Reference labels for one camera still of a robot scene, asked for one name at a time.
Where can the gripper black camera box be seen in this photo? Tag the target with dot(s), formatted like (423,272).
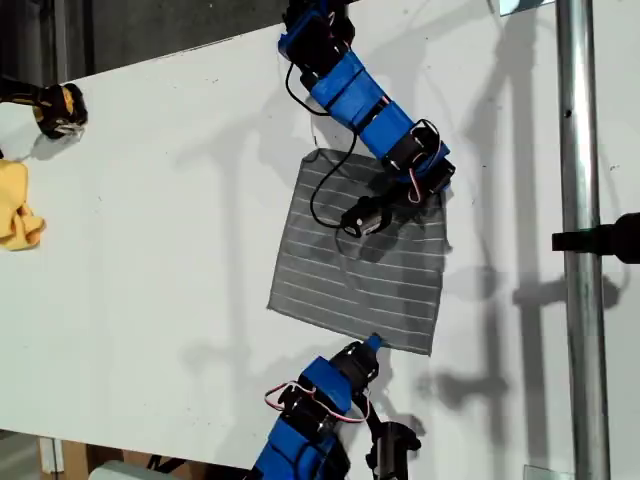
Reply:
(392,450)
(367,217)

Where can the steel post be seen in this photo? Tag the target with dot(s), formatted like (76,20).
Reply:
(580,350)

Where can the black clamp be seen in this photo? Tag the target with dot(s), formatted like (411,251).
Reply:
(600,239)

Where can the yellow cloth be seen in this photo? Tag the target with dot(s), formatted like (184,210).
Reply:
(12,210)

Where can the white table bracket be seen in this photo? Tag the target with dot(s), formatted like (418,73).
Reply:
(50,455)

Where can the grey white-striped towel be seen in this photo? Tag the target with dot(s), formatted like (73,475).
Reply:
(360,295)

